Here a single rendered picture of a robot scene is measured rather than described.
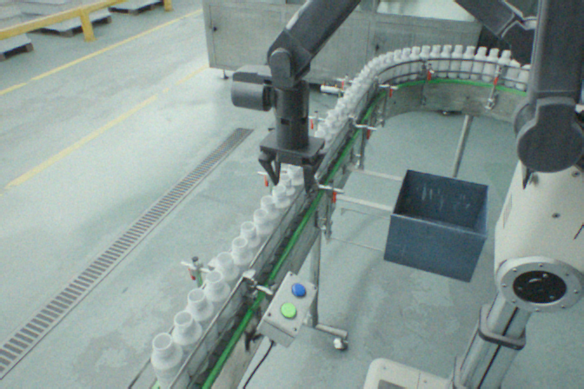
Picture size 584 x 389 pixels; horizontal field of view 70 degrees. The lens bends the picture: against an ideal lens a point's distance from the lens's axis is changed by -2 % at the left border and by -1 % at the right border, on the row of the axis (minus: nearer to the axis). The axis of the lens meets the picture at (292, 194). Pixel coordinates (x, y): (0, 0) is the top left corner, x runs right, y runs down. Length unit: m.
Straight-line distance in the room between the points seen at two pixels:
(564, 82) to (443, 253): 1.01
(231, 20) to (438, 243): 3.81
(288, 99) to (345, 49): 3.78
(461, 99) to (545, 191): 1.76
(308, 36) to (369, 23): 3.71
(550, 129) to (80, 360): 2.21
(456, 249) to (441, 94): 1.22
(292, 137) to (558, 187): 0.46
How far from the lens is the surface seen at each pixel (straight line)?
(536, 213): 0.88
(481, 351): 1.27
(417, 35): 4.26
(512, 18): 1.05
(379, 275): 2.57
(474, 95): 2.57
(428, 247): 1.53
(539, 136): 0.62
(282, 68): 0.64
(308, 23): 0.63
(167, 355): 0.87
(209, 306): 0.94
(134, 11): 8.58
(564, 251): 0.95
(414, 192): 1.77
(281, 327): 0.92
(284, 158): 0.72
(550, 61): 0.61
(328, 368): 2.16
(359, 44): 4.39
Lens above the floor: 1.85
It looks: 36 degrees down
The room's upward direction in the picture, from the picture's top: straight up
